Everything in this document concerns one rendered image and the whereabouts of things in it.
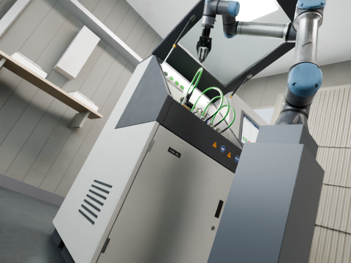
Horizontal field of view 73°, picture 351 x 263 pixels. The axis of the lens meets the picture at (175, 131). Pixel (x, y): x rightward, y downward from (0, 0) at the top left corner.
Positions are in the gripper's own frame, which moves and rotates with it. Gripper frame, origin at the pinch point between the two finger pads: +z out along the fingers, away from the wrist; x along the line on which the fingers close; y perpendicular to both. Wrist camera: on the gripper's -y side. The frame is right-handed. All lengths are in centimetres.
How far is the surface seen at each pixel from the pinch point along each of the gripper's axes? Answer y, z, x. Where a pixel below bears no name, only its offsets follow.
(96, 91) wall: -176, 84, -135
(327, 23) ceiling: -176, -45, 148
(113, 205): 71, 58, -30
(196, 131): 30.4, 34.3, 3.1
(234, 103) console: -45, 35, 35
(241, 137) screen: -27, 57, 44
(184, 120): 32.8, 28.2, -4.8
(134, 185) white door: 64, 51, -23
